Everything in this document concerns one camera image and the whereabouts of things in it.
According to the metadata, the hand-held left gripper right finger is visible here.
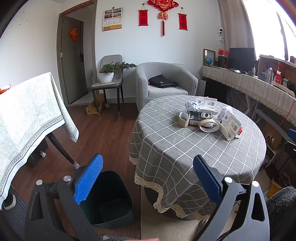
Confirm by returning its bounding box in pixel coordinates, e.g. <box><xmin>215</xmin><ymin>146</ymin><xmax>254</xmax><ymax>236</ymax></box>
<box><xmin>193</xmin><ymin>154</ymin><xmax>270</xmax><ymax>241</ymax></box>

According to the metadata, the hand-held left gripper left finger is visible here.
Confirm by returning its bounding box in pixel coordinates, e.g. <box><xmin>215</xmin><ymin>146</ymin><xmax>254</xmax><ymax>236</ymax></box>
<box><xmin>24</xmin><ymin>153</ymin><xmax>104</xmax><ymax>241</ymax></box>

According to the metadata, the dark green trash bin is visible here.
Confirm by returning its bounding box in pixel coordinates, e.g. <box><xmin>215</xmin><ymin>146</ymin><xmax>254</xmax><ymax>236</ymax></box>
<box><xmin>79</xmin><ymin>171</ymin><xmax>135</xmax><ymax>230</ymax></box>

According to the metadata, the black silver snack bag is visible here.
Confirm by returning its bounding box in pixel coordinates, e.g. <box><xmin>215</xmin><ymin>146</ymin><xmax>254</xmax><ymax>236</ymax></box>
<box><xmin>189</xmin><ymin>111</ymin><xmax>219</xmax><ymax>127</ymax></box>

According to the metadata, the small cardboard box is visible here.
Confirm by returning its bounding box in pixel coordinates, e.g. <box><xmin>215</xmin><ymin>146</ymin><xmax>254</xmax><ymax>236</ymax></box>
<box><xmin>264</xmin><ymin>123</ymin><xmax>286</xmax><ymax>151</ymax></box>

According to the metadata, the grey checked tablecloth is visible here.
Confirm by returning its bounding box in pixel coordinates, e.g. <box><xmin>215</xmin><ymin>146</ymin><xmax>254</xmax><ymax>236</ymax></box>
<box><xmin>129</xmin><ymin>95</ymin><xmax>267</xmax><ymax>220</ymax></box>

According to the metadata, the dark wooden table leg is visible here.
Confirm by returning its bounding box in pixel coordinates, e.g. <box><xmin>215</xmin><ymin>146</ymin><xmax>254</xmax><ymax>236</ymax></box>
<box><xmin>46</xmin><ymin>134</ymin><xmax>80</xmax><ymax>170</ymax></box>

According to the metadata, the thin white tape roll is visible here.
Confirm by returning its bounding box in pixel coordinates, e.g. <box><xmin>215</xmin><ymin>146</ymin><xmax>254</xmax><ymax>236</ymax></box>
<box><xmin>198</xmin><ymin>119</ymin><xmax>220</xmax><ymax>133</ymax></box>

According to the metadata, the beige fringed desk cloth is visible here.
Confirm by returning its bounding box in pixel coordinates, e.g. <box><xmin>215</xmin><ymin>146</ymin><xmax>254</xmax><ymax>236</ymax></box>
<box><xmin>200</xmin><ymin>65</ymin><xmax>296</xmax><ymax>121</ymax></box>

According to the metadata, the grey fuzzy clothing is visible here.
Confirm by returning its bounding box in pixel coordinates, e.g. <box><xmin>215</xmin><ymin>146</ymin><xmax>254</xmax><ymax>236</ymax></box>
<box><xmin>265</xmin><ymin>186</ymin><xmax>296</xmax><ymax>241</ymax></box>

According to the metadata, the white folded card stand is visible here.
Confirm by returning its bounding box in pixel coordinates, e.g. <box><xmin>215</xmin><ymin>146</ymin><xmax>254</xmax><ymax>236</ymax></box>
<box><xmin>218</xmin><ymin>110</ymin><xmax>243</xmax><ymax>141</ymax></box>

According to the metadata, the thick beige tape roll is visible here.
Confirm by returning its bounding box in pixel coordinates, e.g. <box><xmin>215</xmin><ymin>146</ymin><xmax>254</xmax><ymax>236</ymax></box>
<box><xmin>178</xmin><ymin>111</ymin><xmax>191</xmax><ymax>128</ymax></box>

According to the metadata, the beige rug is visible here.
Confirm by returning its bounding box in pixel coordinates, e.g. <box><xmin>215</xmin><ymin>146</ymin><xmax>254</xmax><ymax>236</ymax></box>
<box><xmin>140</xmin><ymin>185</ymin><xmax>234</xmax><ymax>241</ymax></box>

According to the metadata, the crumpled silver foil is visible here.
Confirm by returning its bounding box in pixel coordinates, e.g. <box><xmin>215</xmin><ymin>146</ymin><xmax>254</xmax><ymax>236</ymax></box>
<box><xmin>216</xmin><ymin>107</ymin><xmax>232</xmax><ymax>123</ymax></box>
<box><xmin>186</xmin><ymin>101</ymin><xmax>201</xmax><ymax>113</ymax></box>

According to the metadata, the large open cardboard box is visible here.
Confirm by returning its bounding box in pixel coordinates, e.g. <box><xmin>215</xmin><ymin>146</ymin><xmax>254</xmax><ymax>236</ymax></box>
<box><xmin>258</xmin><ymin>54</ymin><xmax>296</xmax><ymax>84</ymax></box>

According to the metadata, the flat cardboard box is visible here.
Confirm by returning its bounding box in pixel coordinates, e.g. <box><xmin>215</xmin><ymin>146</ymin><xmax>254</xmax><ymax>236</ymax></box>
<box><xmin>86</xmin><ymin>94</ymin><xmax>107</xmax><ymax>115</ymax></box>

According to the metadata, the white printed card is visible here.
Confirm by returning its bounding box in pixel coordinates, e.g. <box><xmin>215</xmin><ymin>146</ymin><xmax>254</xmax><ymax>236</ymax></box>
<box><xmin>196</xmin><ymin>97</ymin><xmax>218</xmax><ymax>109</ymax></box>

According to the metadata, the white round device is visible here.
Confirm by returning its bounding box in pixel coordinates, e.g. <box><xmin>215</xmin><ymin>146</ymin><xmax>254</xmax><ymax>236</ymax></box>
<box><xmin>2</xmin><ymin>195</ymin><xmax>17</xmax><ymax>210</ymax></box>

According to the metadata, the black monitor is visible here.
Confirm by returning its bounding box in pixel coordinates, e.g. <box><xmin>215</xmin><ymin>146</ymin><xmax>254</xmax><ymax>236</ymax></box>
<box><xmin>229</xmin><ymin>48</ymin><xmax>255</xmax><ymax>70</ymax></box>

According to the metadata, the pale green patterned tablecloth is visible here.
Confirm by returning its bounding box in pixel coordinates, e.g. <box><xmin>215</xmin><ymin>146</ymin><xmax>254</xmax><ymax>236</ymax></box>
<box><xmin>0</xmin><ymin>72</ymin><xmax>79</xmax><ymax>205</ymax></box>

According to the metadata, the potted green plant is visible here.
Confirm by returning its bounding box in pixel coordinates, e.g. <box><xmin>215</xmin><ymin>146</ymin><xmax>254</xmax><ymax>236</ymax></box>
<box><xmin>98</xmin><ymin>61</ymin><xmax>137</xmax><ymax>83</ymax></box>

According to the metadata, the grey door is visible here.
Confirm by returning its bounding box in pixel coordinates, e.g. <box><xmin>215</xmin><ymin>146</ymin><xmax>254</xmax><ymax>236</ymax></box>
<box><xmin>61</xmin><ymin>17</ymin><xmax>84</xmax><ymax>104</ymax></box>

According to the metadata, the grey armchair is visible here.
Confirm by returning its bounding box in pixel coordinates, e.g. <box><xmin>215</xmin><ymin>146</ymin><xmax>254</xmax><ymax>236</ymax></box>
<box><xmin>135</xmin><ymin>62</ymin><xmax>199</xmax><ymax>112</ymax></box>

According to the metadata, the white sheer curtain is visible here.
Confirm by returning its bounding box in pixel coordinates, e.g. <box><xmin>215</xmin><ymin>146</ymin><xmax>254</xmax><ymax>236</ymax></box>
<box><xmin>218</xmin><ymin>0</ymin><xmax>258</xmax><ymax>59</ymax></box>

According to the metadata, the grey chair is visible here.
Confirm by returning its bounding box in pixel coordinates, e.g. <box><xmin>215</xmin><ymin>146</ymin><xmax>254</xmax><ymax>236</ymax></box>
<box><xmin>91</xmin><ymin>55</ymin><xmax>125</xmax><ymax>117</ymax></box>

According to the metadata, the red door decoration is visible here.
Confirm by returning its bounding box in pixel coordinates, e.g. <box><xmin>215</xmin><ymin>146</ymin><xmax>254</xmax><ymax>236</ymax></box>
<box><xmin>68</xmin><ymin>27</ymin><xmax>79</xmax><ymax>42</ymax></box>

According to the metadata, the picture frame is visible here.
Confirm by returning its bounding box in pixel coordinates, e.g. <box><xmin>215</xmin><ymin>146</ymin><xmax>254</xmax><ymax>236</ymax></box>
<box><xmin>203</xmin><ymin>49</ymin><xmax>216</xmax><ymax>67</ymax></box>

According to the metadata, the red wall scroll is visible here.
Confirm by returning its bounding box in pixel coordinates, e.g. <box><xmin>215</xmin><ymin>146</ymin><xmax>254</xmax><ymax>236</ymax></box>
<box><xmin>178</xmin><ymin>10</ymin><xmax>188</xmax><ymax>31</ymax></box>
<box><xmin>138</xmin><ymin>7</ymin><xmax>149</xmax><ymax>27</ymax></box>

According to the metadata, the wall calendar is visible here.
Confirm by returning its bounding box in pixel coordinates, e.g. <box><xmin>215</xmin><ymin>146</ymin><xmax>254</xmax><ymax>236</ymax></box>
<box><xmin>102</xmin><ymin>8</ymin><xmax>123</xmax><ymax>32</ymax></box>

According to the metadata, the red knot wall decoration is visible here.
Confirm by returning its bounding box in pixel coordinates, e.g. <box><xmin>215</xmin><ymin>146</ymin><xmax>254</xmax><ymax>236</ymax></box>
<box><xmin>147</xmin><ymin>0</ymin><xmax>180</xmax><ymax>37</ymax></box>

